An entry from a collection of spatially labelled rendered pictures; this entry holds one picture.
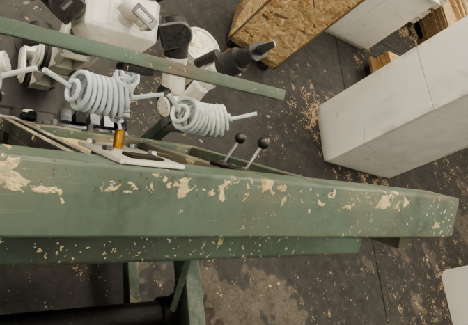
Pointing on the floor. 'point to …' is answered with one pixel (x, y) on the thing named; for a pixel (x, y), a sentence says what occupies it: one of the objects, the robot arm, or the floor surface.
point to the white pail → (200, 46)
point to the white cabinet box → (457, 294)
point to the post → (155, 133)
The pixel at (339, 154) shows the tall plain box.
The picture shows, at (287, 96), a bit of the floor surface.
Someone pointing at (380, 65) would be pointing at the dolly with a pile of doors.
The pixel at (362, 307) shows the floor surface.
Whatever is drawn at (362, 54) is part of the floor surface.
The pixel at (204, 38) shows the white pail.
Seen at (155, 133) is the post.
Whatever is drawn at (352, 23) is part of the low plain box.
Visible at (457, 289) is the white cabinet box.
